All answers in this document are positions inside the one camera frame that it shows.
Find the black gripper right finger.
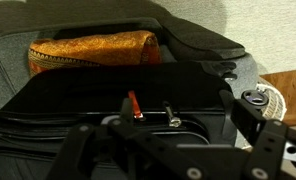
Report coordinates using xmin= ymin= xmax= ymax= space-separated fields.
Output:
xmin=230 ymin=98 xmax=290 ymax=180

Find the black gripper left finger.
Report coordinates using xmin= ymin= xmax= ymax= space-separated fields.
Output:
xmin=46 ymin=97 xmax=204 ymax=180

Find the black fabric wheeled suitcase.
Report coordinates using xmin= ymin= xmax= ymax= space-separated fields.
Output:
xmin=0 ymin=60 xmax=269 ymax=180

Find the silver zipper pull black tab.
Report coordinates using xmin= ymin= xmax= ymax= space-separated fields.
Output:
xmin=162 ymin=101 xmax=183 ymax=128

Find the red zipper pull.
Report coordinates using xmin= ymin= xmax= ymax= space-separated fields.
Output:
xmin=127 ymin=89 xmax=146 ymax=121

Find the white woven basket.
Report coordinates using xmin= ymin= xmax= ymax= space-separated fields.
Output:
xmin=234 ymin=77 xmax=287 ymax=151

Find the orange patterned cloth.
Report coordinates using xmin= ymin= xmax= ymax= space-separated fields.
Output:
xmin=27 ymin=29 xmax=162 ymax=78

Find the grey fabric sofa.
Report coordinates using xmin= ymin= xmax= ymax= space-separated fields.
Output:
xmin=0 ymin=0 xmax=259 ymax=118

